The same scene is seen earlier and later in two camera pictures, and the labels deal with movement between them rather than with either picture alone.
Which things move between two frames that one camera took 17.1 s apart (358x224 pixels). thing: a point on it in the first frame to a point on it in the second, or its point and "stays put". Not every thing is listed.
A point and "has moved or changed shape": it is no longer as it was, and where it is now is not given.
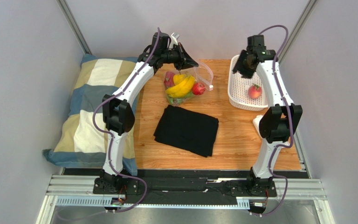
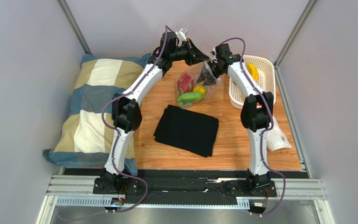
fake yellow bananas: x=183 y=85 has moved or changed shape
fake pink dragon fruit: x=168 y=79 to x=185 y=84
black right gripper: x=244 y=64 to x=213 y=69
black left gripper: x=185 y=60 to x=194 y=54
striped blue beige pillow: x=79 y=138 stays put
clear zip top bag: x=181 y=85 has moved or changed shape
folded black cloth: x=187 y=130 stays put
